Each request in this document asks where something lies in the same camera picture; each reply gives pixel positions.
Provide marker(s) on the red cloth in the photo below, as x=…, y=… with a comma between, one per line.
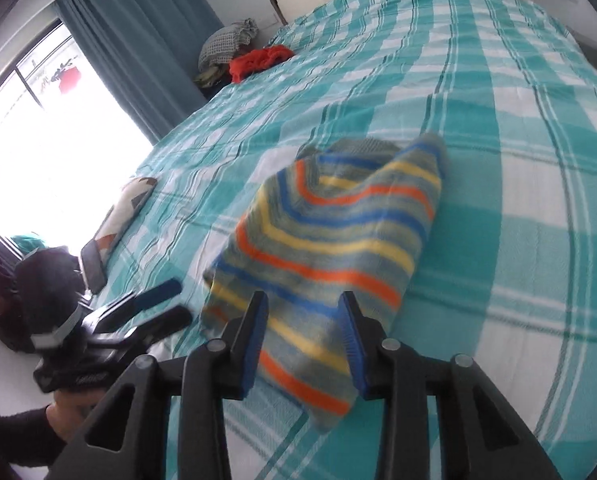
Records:
x=258, y=60

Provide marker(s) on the black phone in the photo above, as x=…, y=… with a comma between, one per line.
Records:
x=93, y=267

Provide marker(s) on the grey checked cloth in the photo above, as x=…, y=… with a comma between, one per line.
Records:
x=226, y=42

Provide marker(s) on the red garment outside window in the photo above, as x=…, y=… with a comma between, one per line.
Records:
x=70, y=80

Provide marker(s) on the striped knit garment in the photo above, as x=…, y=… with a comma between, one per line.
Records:
x=328, y=220

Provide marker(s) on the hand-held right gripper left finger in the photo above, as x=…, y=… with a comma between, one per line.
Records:
x=256, y=350

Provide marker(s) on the teal curtain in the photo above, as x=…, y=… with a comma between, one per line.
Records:
x=143, y=35

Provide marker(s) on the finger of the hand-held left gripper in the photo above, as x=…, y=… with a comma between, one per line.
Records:
x=168, y=320
x=158, y=292

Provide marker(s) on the patterned cushion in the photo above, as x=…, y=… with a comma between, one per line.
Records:
x=126, y=210

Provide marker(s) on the person's left hand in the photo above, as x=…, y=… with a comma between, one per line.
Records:
x=66, y=410

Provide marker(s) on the teal plaid blanket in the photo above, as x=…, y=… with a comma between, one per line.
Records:
x=478, y=160

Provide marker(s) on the person's left forearm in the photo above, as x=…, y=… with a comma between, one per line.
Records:
x=13, y=432

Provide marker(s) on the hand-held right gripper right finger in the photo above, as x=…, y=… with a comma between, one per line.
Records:
x=351, y=350

